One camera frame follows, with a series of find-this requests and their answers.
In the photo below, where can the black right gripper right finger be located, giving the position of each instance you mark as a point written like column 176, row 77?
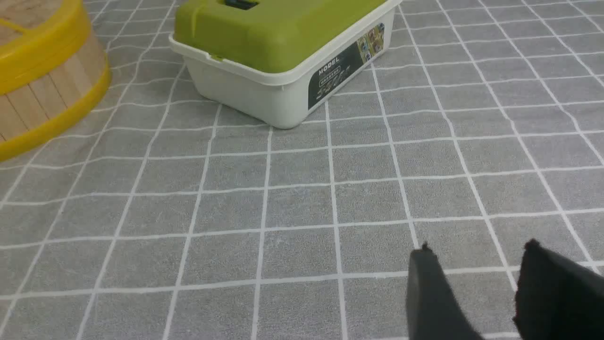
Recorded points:
column 557, row 299

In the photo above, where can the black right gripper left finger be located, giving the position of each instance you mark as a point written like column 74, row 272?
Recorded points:
column 432, row 311

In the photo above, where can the grey checked tablecloth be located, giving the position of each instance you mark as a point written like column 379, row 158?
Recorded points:
column 165, row 215

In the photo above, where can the yellow rimmed bamboo steamer lid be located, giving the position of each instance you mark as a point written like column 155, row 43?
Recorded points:
column 53, row 71

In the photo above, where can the green lidded white storage box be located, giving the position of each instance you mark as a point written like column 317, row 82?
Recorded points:
column 278, row 60

